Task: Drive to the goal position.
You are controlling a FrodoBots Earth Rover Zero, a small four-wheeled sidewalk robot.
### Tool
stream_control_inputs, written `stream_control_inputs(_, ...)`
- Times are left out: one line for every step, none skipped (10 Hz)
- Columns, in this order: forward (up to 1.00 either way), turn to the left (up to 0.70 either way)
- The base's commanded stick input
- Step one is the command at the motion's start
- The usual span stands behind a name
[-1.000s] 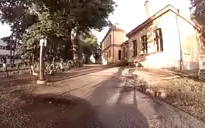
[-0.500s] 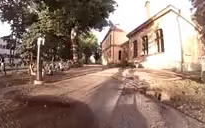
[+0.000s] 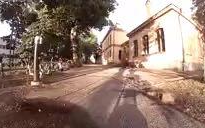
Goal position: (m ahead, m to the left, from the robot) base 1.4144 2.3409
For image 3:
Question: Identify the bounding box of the white building with dark windows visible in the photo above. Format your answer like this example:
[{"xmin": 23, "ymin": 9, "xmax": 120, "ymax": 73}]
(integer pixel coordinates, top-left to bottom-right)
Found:
[{"xmin": 125, "ymin": 3, "xmax": 205, "ymax": 72}]

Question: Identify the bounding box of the bare dirt verge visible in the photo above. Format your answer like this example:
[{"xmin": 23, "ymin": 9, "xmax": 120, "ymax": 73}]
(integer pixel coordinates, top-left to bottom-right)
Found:
[{"xmin": 156, "ymin": 78, "xmax": 205, "ymax": 128}]

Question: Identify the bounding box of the green tree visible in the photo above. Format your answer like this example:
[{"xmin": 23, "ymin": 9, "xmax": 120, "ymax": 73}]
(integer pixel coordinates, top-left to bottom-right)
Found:
[{"xmin": 78, "ymin": 33, "xmax": 100, "ymax": 64}]

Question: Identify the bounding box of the row of parked bicycles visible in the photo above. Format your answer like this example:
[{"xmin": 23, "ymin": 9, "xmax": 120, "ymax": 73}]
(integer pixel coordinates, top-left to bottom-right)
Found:
[{"xmin": 24, "ymin": 58, "xmax": 76, "ymax": 78}]

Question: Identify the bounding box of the pole with sign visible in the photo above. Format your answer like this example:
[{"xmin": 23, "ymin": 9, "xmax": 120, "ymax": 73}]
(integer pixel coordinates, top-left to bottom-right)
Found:
[{"xmin": 30, "ymin": 34, "xmax": 44, "ymax": 87}]

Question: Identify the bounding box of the beige building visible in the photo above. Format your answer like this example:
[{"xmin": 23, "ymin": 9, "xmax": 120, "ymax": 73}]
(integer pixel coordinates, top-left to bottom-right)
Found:
[{"xmin": 100, "ymin": 24, "xmax": 129, "ymax": 66}]

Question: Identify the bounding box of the cobblestone strip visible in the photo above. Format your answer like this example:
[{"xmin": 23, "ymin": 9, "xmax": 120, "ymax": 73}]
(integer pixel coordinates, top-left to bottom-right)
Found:
[{"xmin": 121, "ymin": 68, "xmax": 164, "ymax": 101}]

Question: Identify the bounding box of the large tree with pale trunk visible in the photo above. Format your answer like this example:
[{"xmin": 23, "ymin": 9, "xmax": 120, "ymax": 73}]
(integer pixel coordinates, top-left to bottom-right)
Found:
[{"xmin": 9, "ymin": 0, "xmax": 119, "ymax": 68}]

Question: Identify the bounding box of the tree with thin trunk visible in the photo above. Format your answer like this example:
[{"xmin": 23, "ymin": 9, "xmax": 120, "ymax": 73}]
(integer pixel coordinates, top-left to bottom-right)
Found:
[{"xmin": 0, "ymin": 0, "xmax": 28, "ymax": 68}]

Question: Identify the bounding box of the brown gravel path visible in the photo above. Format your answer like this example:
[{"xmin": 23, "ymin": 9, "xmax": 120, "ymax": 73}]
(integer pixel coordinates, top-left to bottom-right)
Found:
[{"xmin": 0, "ymin": 64, "xmax": 205, "ymax": 128}]

